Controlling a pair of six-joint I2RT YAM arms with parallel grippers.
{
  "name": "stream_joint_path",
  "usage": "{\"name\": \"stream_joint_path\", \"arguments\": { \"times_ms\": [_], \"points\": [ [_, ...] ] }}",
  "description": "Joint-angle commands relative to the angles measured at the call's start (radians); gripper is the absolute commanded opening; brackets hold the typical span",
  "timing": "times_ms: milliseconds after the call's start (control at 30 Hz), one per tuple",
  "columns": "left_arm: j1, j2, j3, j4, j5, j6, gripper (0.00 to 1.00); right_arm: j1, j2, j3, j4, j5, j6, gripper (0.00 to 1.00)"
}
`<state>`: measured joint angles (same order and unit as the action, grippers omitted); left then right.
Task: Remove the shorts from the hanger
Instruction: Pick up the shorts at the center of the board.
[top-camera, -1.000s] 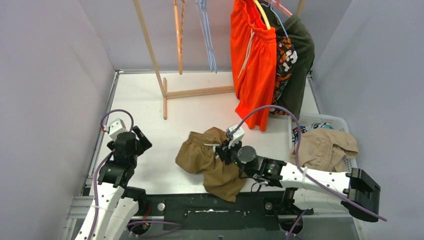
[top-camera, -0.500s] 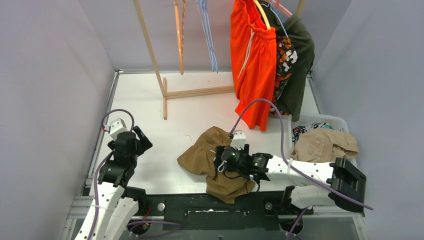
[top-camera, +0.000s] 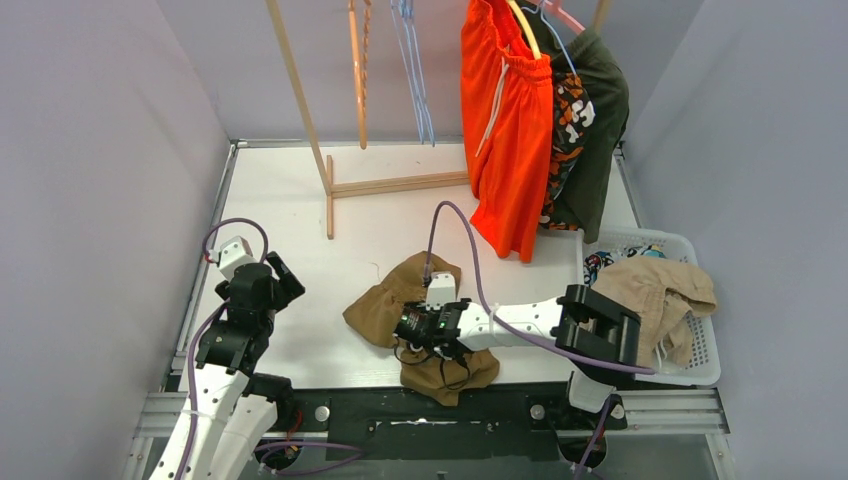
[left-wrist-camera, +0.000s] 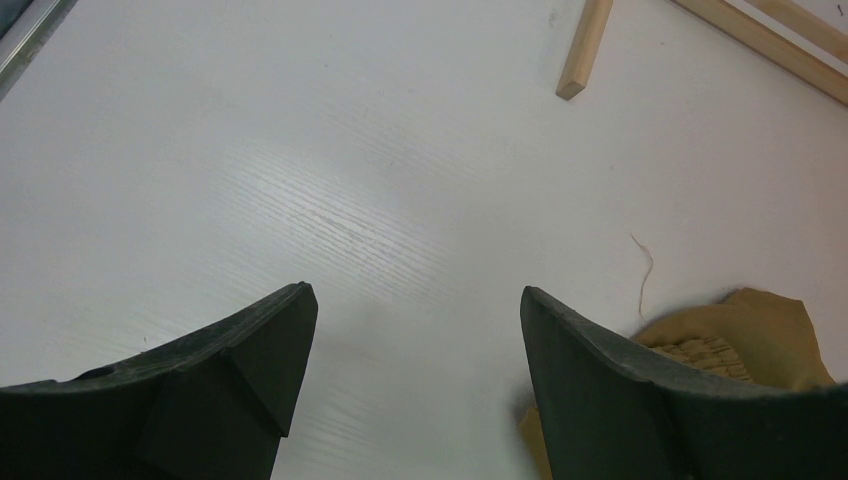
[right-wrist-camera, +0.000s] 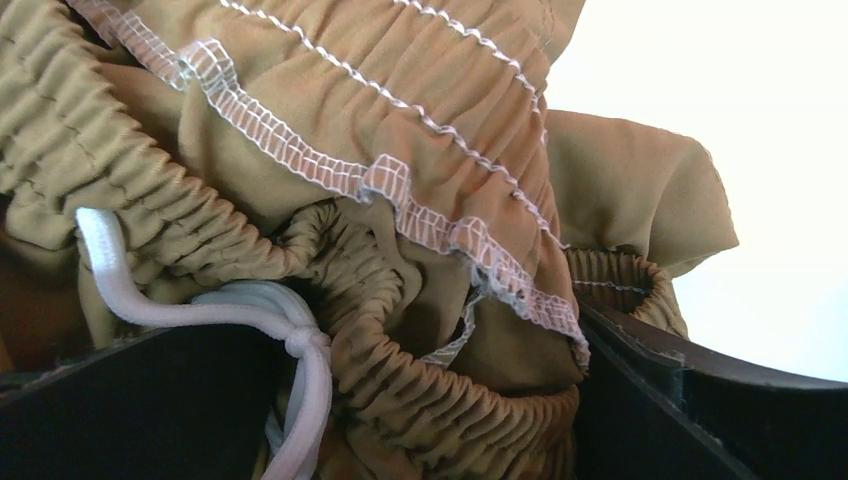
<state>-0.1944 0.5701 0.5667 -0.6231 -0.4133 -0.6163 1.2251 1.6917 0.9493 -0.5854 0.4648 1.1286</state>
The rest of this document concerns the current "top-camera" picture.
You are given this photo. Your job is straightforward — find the olive brown shorts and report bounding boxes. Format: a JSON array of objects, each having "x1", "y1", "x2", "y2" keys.
[{"x1": 342, "y1": 251, "x2": 500, "y2": 407}]

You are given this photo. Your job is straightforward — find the wooden clothes rack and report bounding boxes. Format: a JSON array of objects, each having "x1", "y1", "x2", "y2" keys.
[{"x1": 264, "y1": 0, "x2": 614, "y2": 240}]

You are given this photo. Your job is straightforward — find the wooden clothes hanger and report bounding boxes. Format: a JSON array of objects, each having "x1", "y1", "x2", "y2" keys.
[{"x1": 348, "y1": 0, "x2": 373, "y2": 150}]

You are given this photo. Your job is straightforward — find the red orange shorts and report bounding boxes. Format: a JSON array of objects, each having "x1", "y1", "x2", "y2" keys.
[{"x1": 460, "y1": 1, "x2": 553, "y2": 263}]

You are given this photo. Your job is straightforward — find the comic print shorts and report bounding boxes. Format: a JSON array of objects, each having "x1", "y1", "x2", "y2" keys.
[{"x1": 583, "y1": 244, "x2": 666, "y2": 286}]

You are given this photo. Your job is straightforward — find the cream wooden hanger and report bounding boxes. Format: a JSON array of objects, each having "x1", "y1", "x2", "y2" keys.
[{"x1": 506, "y1": 0, "x2": 542, "y2": 60}]

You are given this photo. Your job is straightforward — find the beige shorts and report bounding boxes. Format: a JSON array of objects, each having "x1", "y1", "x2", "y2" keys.
[{"x1": 591, "y1": 256, "x2": 718, "y2": 368}]

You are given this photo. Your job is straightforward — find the white plastic basket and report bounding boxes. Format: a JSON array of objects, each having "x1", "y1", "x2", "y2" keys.
[{"x1": 584, "y1": 227, "x2": 721, "y2": 386}]

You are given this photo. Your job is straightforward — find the light blue wire hanger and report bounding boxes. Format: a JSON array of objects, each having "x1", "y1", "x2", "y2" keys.
[{"x1": 389, "y1": 0, "x2": 424, "y2": 144}]

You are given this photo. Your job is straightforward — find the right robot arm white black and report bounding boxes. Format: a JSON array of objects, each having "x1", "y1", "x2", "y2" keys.
[{"x1": 393, "y1": 284, "x2": 654, "y2": 427}]

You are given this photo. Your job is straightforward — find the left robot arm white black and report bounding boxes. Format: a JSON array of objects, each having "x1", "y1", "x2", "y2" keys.
[{"x1": 151, "y1": 252, "x2": 305, "y2": 479}]

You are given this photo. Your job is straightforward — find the dark green patterned shorts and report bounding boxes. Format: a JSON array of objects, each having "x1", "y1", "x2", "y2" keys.
[{"x1": 539, "y1": 28, "x2": 630, "y2": 243}]

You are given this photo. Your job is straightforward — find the pink plastic hanger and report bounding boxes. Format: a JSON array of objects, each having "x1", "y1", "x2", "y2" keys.
[{"x1": 534, "y1": 0, "x2": 585, "y2": 34}]

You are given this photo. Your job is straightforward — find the loose grey thread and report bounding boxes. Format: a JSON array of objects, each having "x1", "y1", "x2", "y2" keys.
[{"x1": 368, "y1": 262, "x2": 382, "y2": 282}]

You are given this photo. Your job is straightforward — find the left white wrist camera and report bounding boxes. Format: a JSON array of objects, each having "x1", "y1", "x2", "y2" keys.
[{"x1": 207, "y1": 236, "x2": 256, "y2": 281}]

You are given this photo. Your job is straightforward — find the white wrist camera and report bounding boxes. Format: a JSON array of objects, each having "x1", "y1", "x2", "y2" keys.
[
  {"x1": 425, "y1": 272, "x2": 458, "y2": 311},
  {"x1": 207, "y1": 236, "x2": 256, "y2": 281}
]

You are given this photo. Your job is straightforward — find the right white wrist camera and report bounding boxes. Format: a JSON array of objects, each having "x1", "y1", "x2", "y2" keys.
[{"x1": 425, "y1": 272, "x2": 458, "y2": 311}]

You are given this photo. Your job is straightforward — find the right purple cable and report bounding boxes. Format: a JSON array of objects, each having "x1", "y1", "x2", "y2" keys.
[{"x1": 421, "y1": 200, "x2": 657, "y2": 480}]

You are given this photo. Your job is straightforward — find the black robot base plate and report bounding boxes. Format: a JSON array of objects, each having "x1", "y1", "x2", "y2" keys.
[{"x1": 254, "y1": 382, "x2": 627, "y2": 477}]

